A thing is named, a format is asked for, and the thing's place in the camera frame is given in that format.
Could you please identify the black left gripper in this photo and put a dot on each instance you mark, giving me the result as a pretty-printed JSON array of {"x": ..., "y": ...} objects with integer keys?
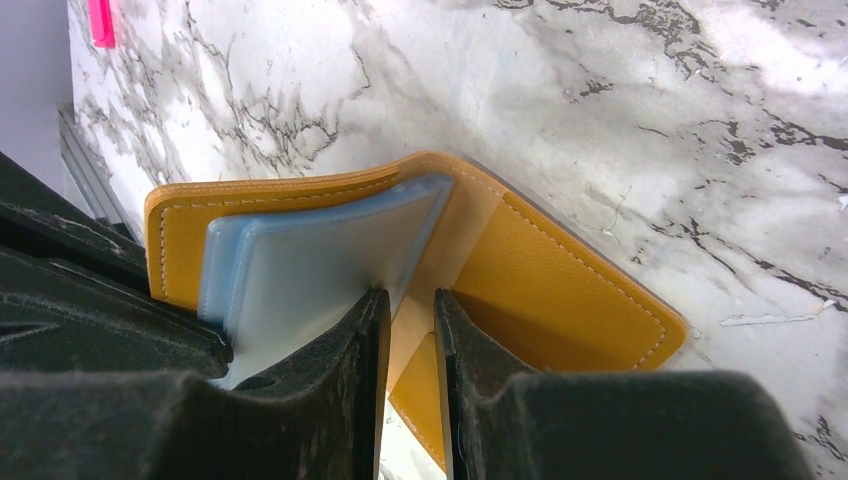
[{"x": 74, "y": 294}]

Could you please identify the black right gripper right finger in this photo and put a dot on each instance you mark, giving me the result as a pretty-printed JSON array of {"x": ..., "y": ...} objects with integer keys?
[{"x": 503, "y": 419}]

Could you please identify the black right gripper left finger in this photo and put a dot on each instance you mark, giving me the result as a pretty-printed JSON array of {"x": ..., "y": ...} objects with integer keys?
[{"x": 314, "y": 415}]

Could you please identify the yellow leather card holder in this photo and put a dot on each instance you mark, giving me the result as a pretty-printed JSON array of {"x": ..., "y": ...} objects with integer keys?
[{"x": 541, "y": 292}]

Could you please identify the pink highlighter marker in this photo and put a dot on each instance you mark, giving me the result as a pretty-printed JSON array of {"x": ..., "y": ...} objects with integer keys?
[{"x": 101, "y": 24}]

